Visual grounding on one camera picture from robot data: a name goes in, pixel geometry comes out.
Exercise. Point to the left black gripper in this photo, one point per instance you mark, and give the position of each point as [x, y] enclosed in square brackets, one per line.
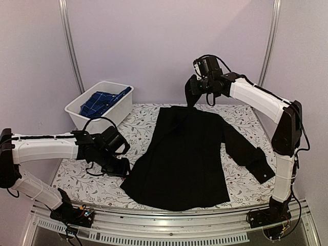
[122, 171]

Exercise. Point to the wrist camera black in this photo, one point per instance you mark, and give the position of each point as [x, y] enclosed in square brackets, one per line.
[207, 66]
[114, 142]

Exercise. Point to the left aluminium corner post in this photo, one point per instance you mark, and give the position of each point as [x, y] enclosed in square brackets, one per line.
[63, 9]

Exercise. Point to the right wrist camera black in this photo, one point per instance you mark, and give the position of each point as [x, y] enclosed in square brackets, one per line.
[207, 66]

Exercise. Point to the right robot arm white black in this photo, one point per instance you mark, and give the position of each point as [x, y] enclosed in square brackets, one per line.
[287, 115]

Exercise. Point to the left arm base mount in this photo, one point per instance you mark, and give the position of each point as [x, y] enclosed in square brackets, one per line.
[68, 214]

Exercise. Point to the aluminium front rail frame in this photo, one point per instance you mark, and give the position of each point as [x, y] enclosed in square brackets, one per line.
[118, 226]

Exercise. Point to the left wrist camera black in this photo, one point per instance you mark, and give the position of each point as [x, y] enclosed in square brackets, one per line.
[114, 142]

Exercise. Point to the floral patterned tablecloth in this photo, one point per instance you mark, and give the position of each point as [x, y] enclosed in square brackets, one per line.
[82, 183]

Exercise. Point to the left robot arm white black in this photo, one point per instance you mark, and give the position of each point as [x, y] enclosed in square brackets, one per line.
[105, 149]

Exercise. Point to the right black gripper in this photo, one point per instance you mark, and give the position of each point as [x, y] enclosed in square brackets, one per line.
[196, 90]

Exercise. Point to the black long sleeve shirt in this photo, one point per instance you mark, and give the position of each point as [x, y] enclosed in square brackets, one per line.
[182, 169]

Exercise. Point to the blue plaid shirt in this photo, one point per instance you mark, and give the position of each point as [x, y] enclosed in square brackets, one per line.
[100, 102]

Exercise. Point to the right aluminium corner post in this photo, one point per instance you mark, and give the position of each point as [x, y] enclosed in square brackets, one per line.
[271, 40]

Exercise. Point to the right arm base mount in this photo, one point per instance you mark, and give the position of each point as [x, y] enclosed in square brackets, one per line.
[269, 216]

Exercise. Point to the aluminium corner post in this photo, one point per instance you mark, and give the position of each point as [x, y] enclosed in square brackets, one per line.
[63, 9]
[271, 40]

